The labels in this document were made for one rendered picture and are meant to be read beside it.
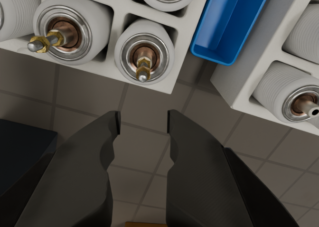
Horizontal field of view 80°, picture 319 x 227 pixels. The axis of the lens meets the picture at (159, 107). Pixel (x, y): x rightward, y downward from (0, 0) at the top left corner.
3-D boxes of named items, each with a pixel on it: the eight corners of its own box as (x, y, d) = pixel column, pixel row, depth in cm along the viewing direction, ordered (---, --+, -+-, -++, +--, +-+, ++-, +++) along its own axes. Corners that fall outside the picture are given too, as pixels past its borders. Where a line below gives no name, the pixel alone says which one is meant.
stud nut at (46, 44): (36, 31, 21) (32, 32, 20) (52, 40, 21) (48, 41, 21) (31, 47, 22) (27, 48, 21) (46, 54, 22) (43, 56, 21)
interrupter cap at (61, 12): (48, -8, 25) (45, -8, 25) (101, 25, 27) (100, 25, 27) (32, 42, 28) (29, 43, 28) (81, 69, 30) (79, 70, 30)
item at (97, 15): (84, -12, 40) (41, -21, 24) (125, 15, 43) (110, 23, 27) (68, 30, 44) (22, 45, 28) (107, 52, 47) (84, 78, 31)
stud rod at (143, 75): (141, 57, 28) (138, 74, 22) (147, 57, 28) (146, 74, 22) (141, 64, 29) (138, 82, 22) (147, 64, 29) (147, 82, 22)
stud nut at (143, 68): (136, 64, 23) (135, 66, 22) (150, 64, 23) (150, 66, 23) (136, 80, 24) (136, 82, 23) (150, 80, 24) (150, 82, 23)
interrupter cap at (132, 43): (113, 38, 28) (112, 39, 28) (163, 26, 28) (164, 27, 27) (128, 85, 32) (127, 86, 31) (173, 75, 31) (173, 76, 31)
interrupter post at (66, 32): (60, 22, 27) (50, 24, 24) (77, 31, 28) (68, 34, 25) (55, 37, 28) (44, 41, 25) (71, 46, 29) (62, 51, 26)
